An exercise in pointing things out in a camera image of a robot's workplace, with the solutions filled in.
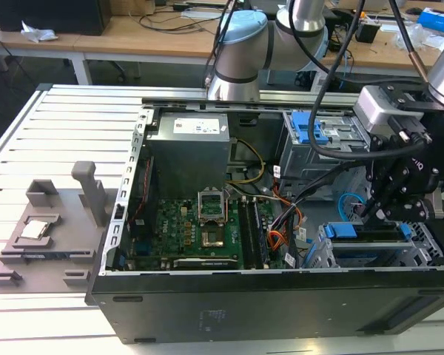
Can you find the blue cardboard box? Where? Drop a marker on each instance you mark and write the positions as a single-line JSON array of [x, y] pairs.
[[438, 18]]

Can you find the black PC case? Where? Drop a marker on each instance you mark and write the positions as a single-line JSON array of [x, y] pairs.
[[244, 307]]

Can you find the blue drive latch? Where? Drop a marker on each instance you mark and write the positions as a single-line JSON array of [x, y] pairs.
[[303, 127]]

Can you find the black case fan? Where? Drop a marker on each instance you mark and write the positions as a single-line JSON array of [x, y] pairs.
[[142, 192]]

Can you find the crumpled white paper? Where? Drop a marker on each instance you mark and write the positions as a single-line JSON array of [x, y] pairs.
[[37, 32]]

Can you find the small black container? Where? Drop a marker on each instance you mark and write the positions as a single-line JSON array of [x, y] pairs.
[[368, 32]]

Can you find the black computer box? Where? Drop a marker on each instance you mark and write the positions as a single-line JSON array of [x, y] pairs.
[[52, 15]]

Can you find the CPU socket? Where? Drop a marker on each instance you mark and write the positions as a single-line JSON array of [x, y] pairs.
[[213, 237]]

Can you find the grey parts rack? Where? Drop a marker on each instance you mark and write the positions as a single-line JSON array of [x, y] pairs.
[[70, 222]]

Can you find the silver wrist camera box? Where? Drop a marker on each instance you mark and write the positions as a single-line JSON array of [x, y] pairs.
[[373, 107]]

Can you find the metal disk bay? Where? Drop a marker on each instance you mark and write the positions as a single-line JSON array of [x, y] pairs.
[[422, 251]]

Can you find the wooden desk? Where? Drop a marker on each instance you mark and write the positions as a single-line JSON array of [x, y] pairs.
[[140, 42]]

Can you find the silver drive cage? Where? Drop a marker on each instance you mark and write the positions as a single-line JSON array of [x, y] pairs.
[[303, 162]]

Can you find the black graphics card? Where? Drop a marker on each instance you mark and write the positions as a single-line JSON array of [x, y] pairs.
[[203, 264]]

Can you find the hard disk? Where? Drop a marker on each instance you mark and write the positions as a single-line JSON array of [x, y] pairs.
[[342, 231]]

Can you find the grey power supply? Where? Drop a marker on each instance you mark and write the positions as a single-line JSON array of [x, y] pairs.
[[188, 148]]

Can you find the green motherboard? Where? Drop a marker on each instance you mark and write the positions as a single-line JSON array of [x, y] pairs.
[[166, 225]]

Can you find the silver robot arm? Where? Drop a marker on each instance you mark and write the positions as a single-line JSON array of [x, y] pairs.
[[240, 48]]

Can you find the silver CPU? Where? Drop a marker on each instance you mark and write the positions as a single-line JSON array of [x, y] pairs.
[[35, 229]]

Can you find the black RAM slot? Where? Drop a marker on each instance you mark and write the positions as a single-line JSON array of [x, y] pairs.
[[244, 233], [260, 236]]

